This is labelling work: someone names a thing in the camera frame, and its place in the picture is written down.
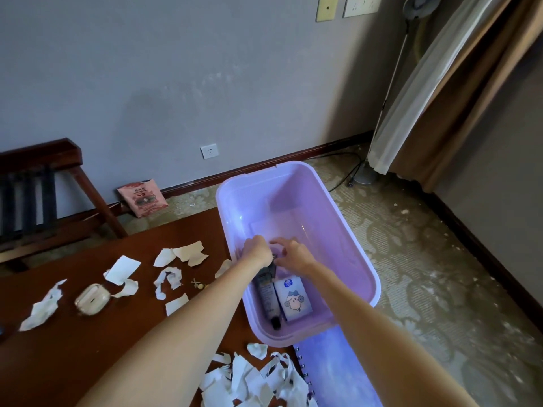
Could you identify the person's left hand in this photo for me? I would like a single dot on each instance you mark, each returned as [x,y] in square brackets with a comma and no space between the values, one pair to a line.
[256,251]

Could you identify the person's right hand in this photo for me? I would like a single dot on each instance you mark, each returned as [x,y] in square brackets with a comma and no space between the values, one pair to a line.
[299,258]

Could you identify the person's left fingers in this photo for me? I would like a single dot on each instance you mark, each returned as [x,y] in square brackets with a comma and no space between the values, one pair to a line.
[267,251]

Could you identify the person's right fingers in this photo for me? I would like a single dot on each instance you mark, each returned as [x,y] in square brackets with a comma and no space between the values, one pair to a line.
[282,243]

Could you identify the grey cosmetic tube black cap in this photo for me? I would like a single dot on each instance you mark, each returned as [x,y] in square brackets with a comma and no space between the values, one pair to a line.
[267,294]

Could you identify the person's right forearm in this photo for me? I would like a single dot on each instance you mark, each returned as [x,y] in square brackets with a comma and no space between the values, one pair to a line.
[373,334]

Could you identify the person's left forearm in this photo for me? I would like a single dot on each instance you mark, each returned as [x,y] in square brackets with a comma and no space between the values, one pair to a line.
[186,334]

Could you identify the purple plastic storage bin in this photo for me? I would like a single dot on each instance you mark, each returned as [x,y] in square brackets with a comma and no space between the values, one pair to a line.
[297,194]

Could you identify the white cartoon tissue packet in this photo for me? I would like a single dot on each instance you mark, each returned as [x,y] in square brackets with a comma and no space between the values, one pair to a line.
[293,300]

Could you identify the small beige trinket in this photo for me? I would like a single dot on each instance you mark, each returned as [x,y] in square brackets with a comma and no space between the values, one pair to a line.
[198,285]

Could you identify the pile of torn white paper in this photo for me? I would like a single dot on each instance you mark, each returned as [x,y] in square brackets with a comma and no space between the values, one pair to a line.
[250,383]

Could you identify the pink foil packet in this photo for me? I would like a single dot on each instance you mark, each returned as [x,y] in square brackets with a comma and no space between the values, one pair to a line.
[142,198]

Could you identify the purple spiral notebook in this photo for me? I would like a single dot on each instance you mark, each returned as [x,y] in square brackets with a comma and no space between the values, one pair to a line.
[335,372]

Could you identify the scattered torn white paper scraps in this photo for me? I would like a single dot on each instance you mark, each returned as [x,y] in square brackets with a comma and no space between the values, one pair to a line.
[122,270]

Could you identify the white earbuds case clear cover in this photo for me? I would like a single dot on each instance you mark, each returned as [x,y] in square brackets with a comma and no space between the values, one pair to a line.
[91,299]

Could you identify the sheer white curtain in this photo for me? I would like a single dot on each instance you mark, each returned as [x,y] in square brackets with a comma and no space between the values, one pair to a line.
[407,101]

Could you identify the brown curtain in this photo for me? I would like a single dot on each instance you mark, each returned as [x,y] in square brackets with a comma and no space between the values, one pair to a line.
[460,114]

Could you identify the dark wooden luggage rack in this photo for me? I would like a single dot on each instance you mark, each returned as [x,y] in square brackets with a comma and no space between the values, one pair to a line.
[46,154]

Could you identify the silver floor lamp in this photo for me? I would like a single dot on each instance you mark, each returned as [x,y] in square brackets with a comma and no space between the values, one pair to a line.
[420,6]

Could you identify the white wall power socket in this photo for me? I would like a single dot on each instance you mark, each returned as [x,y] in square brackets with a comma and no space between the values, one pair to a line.
[209,151]

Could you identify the yellow wall plate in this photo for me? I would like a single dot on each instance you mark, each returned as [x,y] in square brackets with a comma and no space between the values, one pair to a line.
[326,7]

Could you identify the white wall socket panel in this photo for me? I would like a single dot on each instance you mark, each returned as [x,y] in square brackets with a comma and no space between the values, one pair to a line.
[361,5]

